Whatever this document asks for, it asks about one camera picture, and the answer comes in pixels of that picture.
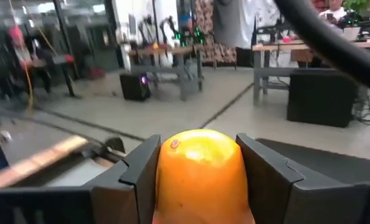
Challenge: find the brown patterned curtain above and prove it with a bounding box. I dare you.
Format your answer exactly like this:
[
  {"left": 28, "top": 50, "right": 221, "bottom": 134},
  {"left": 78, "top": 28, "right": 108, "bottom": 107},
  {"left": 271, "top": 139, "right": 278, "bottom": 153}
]
[{"left": 194, "top": 0, "right": 238, "bottom": 65}]

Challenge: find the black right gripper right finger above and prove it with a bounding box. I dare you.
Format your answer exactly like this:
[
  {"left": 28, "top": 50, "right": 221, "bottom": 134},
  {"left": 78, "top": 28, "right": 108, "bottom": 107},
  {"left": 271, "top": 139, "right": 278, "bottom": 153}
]
[{"left": 235, "top": 133, "right": 370, "bottom": 224}]

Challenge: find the grey hanging cloth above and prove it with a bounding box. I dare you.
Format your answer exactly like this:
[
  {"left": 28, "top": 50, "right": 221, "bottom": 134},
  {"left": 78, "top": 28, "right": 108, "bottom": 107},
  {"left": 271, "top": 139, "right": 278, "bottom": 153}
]
[{"left": 214, "top": 0, "right": 257, "bottom": 49}]

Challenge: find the large black box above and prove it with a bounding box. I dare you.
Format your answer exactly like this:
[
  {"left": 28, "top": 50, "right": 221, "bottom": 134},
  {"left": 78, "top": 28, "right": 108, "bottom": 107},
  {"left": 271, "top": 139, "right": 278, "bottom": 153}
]
[{"left": 286, "top": 68, "right": 359, "bottom": 129}]

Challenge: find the green bushy plant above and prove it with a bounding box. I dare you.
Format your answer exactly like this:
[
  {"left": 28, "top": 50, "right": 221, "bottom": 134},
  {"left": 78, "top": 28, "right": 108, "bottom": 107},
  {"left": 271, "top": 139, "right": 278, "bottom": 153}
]
[{"left": 342, "top": 0, "right": 370, "bottom": 15}]

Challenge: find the black computer tower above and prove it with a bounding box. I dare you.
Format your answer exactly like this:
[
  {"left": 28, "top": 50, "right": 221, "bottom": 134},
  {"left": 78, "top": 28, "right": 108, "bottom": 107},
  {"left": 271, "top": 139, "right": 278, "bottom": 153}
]
[{"left": 119, "top": 73, "right": 151, "bottom": 102}]

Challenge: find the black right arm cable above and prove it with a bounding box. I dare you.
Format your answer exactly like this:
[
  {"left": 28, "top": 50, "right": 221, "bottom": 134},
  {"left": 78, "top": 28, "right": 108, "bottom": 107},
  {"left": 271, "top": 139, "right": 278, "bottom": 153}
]
[{"left": 273, "top": 0, "right": 370, "bottom": 96}]

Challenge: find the wooden table rail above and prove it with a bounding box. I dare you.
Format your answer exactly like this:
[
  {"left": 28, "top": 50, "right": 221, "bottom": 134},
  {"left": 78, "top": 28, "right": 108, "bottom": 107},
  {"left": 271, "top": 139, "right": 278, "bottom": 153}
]
[{"left": 0, "top": 135, "right": 90, "bottom": 190}]

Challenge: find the grey workbench with wooden top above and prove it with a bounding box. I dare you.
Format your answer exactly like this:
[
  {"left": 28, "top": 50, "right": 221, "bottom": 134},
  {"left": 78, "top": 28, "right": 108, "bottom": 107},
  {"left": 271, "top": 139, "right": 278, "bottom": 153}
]
[
  {"left": 252, "top": 39, "right": 370, "bottom": 105},
  {"left": 127, "top": 45, "right": 204, "bottom": 102}
]

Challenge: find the orange yellow mango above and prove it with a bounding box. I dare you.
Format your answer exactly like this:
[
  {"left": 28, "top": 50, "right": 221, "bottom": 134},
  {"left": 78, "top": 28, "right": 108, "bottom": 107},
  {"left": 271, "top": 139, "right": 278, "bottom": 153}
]
[{"left": 152, "top": 129, "right": 256, "bottom": 224}]

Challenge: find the person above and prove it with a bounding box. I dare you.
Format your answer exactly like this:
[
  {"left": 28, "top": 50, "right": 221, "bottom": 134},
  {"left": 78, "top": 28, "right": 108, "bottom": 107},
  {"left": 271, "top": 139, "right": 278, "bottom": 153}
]
[{"left": 318, "top": 0, "right": 348, "bottom": 24}]

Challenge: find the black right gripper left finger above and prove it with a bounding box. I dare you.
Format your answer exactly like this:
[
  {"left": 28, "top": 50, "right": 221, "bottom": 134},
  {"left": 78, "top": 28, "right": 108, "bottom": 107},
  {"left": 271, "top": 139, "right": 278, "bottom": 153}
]
[{"left": 90, "top": 133, "right": 162, "bottom": 224}]

